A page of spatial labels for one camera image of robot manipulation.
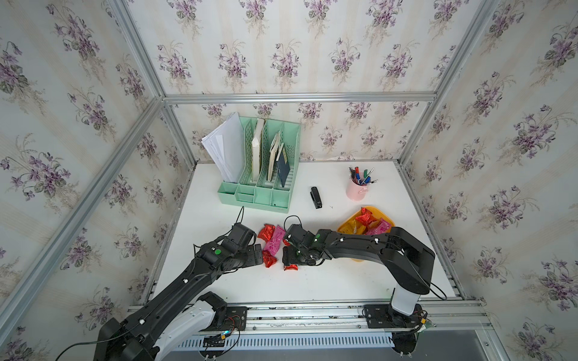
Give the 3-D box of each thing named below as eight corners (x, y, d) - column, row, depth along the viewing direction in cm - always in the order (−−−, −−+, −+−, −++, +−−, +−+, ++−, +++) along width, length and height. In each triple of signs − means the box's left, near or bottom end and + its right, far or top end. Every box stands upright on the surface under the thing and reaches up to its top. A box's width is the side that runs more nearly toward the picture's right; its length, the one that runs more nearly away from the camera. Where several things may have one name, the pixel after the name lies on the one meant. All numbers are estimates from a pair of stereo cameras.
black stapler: (315, 209, 103) (316, 205, 100) (309, 192, 110) (310, 187, 107) (322, 208, 103) (323, 203, 101) (315, 191, 110) (316, 186, 107)
